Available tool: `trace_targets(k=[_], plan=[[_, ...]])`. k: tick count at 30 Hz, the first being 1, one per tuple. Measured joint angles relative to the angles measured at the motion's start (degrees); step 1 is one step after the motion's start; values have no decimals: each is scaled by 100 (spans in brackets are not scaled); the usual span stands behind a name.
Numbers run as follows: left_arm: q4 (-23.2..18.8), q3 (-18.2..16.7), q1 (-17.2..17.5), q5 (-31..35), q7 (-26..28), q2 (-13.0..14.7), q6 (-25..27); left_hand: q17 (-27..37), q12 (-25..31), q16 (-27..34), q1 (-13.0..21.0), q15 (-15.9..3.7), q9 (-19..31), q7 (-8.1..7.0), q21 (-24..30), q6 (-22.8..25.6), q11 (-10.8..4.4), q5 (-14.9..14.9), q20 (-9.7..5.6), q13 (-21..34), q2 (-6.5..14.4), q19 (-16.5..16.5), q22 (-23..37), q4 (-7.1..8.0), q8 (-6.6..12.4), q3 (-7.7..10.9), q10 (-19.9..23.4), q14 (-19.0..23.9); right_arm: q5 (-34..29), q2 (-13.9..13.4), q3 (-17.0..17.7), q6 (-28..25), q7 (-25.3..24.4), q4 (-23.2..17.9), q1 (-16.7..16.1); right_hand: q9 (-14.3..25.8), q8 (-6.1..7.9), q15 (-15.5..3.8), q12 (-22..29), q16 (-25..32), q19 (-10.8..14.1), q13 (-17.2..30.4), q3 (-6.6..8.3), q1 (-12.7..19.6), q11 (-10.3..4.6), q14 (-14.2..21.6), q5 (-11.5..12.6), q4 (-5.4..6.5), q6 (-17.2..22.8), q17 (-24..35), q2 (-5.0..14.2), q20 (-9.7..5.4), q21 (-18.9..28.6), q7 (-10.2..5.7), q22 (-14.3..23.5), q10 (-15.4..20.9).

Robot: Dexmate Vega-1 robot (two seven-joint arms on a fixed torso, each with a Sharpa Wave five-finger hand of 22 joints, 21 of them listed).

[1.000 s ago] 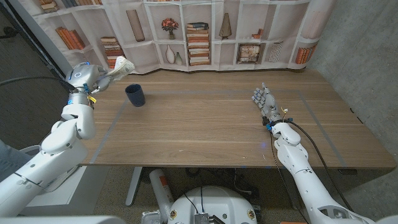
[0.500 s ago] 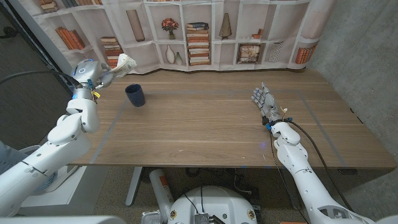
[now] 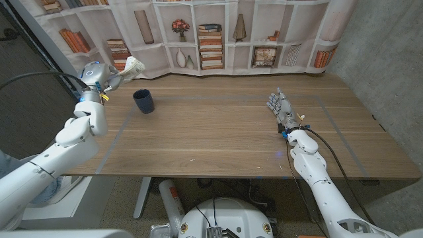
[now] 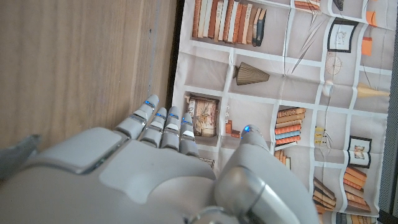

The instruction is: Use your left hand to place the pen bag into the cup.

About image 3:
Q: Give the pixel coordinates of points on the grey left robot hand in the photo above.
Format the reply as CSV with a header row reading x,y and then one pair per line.
x,y
99,76

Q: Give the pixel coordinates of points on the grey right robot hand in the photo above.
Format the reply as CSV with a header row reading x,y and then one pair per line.
x,y
285,107

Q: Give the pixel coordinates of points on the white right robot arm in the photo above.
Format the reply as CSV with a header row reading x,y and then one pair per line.
x,y
327,195

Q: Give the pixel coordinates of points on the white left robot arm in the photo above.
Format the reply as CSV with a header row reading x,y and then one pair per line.
x,y
76,139

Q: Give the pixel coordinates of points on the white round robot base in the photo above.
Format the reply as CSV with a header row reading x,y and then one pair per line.
x,y
228,215

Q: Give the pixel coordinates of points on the dark blue cup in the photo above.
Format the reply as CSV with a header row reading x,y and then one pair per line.
x,y
144,102

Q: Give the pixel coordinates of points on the printed bookshelf backdrop cloth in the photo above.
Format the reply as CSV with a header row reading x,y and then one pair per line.
x,y
158,59

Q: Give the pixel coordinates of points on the white table leg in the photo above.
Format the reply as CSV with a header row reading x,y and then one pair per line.
x,y
142,198

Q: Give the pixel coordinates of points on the white plastic platform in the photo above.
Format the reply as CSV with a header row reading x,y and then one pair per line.
x,y
66,205

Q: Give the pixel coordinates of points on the white cylinder with orange label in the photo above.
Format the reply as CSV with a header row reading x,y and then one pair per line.
x,y
172,201

